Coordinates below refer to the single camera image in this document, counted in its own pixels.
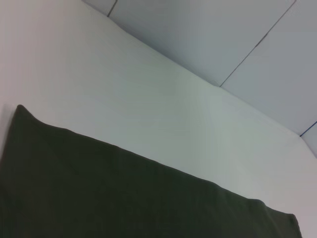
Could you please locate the dark green FREE t-shirt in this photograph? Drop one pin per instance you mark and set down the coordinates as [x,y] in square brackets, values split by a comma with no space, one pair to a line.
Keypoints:
[99,186]

